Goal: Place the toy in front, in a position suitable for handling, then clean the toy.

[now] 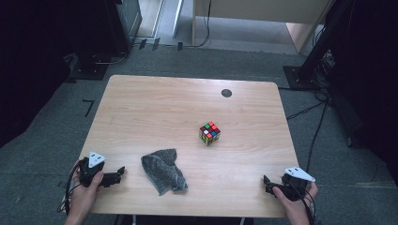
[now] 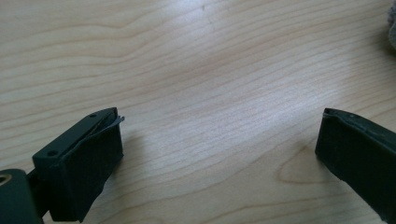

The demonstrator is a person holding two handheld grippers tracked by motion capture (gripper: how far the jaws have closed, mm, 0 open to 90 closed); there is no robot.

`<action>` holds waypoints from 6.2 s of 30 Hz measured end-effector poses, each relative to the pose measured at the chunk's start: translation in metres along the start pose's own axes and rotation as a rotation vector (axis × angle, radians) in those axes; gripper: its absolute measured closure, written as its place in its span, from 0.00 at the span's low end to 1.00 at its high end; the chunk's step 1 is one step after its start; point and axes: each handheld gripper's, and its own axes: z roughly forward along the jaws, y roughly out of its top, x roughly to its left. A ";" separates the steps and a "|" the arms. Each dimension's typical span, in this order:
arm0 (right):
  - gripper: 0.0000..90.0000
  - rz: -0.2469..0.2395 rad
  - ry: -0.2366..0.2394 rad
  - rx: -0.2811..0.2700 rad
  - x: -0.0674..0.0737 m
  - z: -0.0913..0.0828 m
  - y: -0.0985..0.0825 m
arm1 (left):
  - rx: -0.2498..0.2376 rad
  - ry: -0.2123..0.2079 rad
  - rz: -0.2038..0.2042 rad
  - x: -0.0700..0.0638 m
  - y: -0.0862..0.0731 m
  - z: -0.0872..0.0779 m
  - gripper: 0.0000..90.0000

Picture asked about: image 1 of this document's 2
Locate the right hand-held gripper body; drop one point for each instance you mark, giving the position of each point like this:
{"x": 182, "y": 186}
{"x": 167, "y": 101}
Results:
{"x": 297, "y": 187}

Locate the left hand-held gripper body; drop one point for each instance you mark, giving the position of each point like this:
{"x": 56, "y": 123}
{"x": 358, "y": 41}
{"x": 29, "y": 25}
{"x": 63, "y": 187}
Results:
{"x": 86, "y": 175}

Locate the grey fluffy cloth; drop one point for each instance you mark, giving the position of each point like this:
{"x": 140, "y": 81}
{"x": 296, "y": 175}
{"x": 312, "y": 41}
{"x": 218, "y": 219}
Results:
{"x": 164, "y": 172}

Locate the multicoloured puzzle cube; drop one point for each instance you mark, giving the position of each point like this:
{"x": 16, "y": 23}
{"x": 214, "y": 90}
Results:
{"x": 209, "y": 133}

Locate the person's right hand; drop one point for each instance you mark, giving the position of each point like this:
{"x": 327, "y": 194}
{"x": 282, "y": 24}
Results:
{"x": 292, "y": 204}

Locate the person's left hand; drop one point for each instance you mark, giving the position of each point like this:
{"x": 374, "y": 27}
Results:
{"x": 83, "y": 197}

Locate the dark round table grommet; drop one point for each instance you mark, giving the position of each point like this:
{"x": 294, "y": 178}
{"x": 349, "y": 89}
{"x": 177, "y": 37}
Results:
{"x": 226, "y": 93}

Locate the dark curtain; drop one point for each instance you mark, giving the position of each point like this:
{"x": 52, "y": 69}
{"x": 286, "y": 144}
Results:
{"x": 372, "y": 78}
{"x": 28, "y": 62}

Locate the black metal stand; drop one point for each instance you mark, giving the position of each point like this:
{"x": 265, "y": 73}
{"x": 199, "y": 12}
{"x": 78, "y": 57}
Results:
{"x": 316, "y": 47}

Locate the black cabinet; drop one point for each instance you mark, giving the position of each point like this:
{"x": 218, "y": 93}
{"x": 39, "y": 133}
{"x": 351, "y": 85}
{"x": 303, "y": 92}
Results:
{"x": 128, "y": 25}

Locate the light wooden desk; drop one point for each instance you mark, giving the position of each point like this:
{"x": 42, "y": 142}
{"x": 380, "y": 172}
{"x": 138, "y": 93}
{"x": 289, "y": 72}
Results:
{"x": 259, "y": 11}

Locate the black stand base plate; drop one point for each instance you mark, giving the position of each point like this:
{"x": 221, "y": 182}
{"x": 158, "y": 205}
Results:
{"x": 89, "y": 72}

